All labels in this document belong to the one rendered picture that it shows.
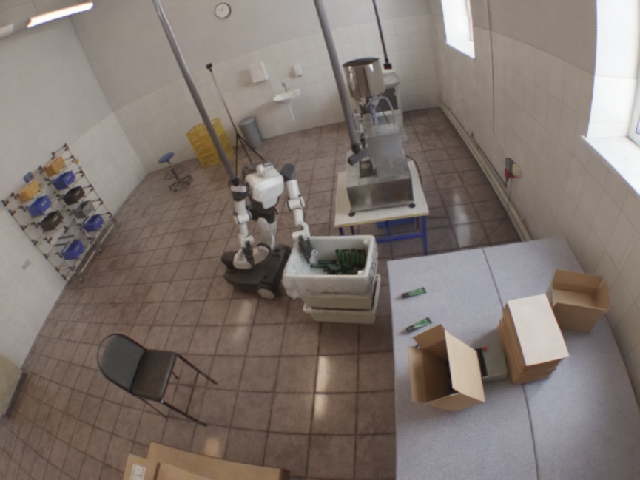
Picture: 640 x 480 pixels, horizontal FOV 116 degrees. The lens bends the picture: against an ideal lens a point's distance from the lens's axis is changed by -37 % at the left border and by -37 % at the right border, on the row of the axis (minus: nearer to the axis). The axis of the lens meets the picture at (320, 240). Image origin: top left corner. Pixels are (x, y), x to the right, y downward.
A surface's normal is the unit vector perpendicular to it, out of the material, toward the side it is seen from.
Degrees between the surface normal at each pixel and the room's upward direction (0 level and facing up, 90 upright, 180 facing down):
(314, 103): 90
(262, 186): 62
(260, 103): 90
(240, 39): 90
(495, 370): 0
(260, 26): 90
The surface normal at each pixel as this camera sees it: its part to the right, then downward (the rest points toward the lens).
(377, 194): -0.08, 0.69
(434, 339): -0.40, 0.40
